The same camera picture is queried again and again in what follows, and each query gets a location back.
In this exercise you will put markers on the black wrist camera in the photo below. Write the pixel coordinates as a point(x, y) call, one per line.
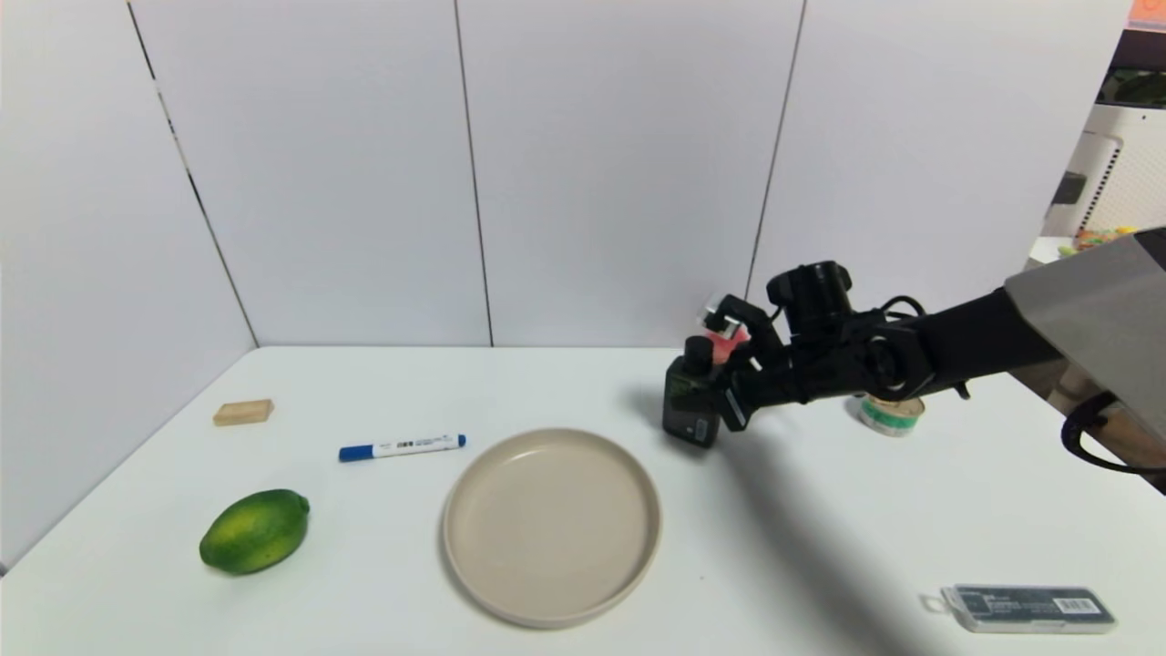
point(811, 296)

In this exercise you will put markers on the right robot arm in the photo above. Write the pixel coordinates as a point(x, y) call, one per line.
point(984, 342)

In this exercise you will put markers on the white pegboard panel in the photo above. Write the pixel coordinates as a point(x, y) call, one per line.
point(1130, 173)

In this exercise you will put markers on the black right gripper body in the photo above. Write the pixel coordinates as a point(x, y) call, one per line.
point(734, 409)

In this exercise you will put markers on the orange toy food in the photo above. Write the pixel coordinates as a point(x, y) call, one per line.
point(1102, 239)

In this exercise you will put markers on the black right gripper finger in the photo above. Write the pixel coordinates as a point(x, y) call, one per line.
point(751, 323)
point(696, 400)

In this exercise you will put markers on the white side table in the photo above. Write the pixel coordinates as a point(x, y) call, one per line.
point(1048, 251)

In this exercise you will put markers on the tin can green label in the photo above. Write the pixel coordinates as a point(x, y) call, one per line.
point(888, 419)

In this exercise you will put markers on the red peach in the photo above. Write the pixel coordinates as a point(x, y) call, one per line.
point(726, 347)

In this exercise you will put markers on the green mango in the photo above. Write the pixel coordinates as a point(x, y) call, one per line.
point(255, 531)

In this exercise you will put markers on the small wooden block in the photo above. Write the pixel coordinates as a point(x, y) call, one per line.
point(243, 413)

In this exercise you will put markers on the black square bottle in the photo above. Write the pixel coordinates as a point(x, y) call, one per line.
point(688, 410)

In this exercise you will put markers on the beige round plate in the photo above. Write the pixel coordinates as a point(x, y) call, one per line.
point(551, 524)

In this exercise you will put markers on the blue white marker pen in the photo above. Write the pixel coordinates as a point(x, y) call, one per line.
point(401, 447)

